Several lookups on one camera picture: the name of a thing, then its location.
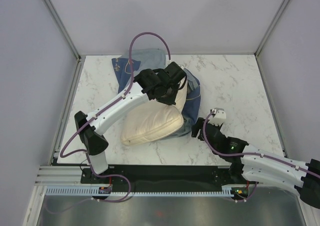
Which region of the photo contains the blue denim pillowcase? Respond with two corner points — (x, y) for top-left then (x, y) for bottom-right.
(111, 49), (201, 138)

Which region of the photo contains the cream white pillow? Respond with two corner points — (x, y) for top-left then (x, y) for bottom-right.
(120, 85), (190, 146)

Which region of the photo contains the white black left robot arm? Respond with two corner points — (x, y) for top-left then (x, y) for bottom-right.
(74, 62), (187, 183)

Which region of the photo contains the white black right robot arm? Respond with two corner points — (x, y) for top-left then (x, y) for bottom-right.
(191, 117), (320, 208)

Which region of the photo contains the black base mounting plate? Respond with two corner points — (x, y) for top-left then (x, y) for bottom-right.
(80, 164), (247, 190)

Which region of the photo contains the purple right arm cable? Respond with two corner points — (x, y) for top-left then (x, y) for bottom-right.
(202, 110), (320, 204)

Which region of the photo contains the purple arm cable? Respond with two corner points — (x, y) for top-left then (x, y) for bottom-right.
(46, 32), (172, 214)
(202, 110), (320, 204)

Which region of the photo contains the white slotted cable duct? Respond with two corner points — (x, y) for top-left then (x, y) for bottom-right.
(45, 185), (248, 197)

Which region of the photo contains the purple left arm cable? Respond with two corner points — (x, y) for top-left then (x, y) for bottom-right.
(46, 32), (172, 214)

